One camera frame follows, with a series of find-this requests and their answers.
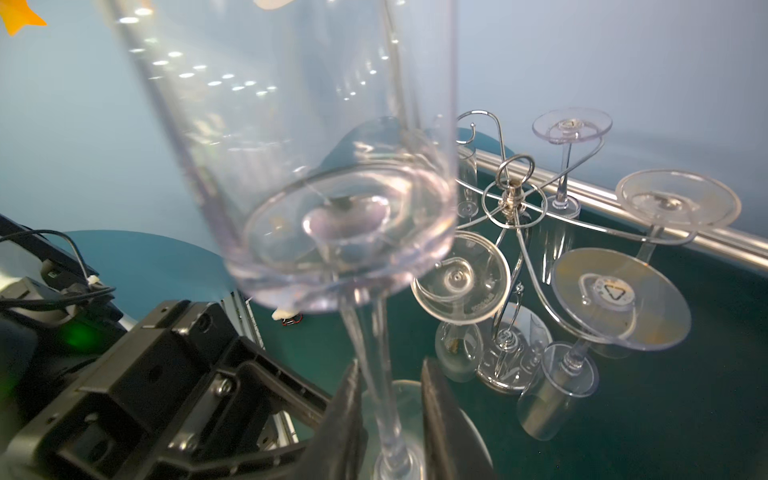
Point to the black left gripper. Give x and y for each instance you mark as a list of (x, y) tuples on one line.
[(181, 396)]

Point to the chrome wine glass rack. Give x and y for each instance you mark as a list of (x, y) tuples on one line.
[(510, 357)]

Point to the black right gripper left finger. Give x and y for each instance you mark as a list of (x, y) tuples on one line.
[(338, 446)]

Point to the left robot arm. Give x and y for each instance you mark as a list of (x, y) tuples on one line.
[(53, 327)]

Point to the horizontal aluminium frame bar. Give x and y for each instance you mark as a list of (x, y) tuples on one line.
[(735, 247)]

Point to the small white plush toy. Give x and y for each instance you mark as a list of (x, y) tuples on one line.
[(287, 317)]

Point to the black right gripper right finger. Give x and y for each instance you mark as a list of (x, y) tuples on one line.
[(453, 449)]

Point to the clear flute glass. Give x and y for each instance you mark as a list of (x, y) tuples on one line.
[(464, 289), (679, 196), (319, 141), (614, 297), (566, 128)]

